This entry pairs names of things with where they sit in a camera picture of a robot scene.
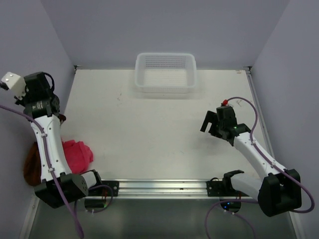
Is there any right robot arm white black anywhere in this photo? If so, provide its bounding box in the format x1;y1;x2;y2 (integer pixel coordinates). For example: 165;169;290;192
200;106;302;217

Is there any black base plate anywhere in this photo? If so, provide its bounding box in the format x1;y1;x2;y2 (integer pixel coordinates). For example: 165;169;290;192
206;177;248;197
88;180;120;197

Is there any white perforated plastic basket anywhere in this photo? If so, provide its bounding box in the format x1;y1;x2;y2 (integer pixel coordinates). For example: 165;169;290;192
135;53;197;94

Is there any pink towel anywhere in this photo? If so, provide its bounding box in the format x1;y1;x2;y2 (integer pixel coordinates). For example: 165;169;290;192
62;140;94;174

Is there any brown towel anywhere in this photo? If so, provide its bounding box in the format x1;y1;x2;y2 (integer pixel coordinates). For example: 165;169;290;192
23;142;41;187

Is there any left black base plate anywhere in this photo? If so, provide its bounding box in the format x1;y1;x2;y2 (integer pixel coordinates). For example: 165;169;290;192
88;180;120;197

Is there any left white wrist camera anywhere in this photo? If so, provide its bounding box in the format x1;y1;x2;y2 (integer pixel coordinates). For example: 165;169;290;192
0;72;26;98

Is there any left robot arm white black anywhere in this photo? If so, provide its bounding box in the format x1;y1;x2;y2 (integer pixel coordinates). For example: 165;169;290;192
14;72;104;208

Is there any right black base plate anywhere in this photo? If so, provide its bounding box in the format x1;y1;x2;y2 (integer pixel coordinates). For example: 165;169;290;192
206;177;248;197

